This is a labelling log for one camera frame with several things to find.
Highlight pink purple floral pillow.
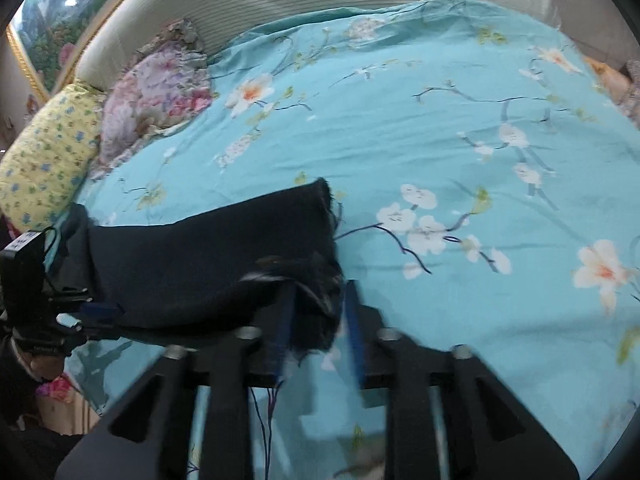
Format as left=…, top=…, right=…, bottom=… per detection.
left=89, top=18, right=214, bottom=180

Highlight yellow cartoon print pillow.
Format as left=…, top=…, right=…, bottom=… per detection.
left=1, top=81, right=105, bottom=232

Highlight black pants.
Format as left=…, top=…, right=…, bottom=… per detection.
left=49, top=179, right=344, bottom=354

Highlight turquoise floral bed sheet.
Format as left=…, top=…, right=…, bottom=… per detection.
left=78, top=0, right=639, bottom=478

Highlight gold framed landscape painting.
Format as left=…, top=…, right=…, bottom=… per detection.
left=6, top=0, right=124, bottom=104

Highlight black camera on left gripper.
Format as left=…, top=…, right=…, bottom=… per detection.
left=1, top=231, right=56, bottom=330

